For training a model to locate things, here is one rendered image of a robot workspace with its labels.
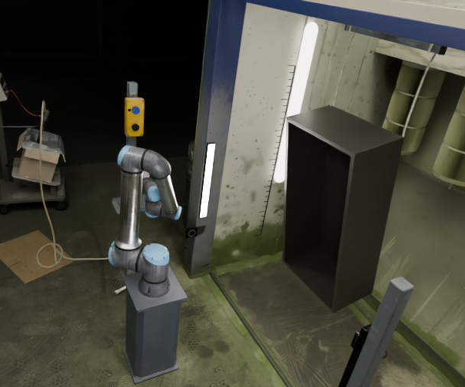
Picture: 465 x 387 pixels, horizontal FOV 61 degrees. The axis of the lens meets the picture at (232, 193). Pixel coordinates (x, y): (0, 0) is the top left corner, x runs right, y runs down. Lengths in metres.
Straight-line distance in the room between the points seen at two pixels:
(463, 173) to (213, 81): 1.87
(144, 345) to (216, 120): 1.56
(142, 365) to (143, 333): 0.29
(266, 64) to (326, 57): 0.54
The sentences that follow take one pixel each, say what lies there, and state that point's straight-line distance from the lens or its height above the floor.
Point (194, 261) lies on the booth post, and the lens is 3.44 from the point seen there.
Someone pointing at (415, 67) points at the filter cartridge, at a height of 1.94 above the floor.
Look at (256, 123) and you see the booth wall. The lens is 3.04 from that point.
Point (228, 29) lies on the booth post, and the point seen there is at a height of 2.05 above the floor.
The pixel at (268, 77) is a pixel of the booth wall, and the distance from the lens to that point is 2.98.
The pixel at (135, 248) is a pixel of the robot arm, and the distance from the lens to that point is 2.34.
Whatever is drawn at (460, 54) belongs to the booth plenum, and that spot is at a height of 2.10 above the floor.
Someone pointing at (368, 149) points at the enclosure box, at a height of 1.66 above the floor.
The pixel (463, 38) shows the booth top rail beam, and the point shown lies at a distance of 1.47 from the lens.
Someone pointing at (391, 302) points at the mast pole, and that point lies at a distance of 1.25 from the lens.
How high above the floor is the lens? 2.31
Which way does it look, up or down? 28 degrees down
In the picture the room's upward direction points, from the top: 9 degrees clockwise
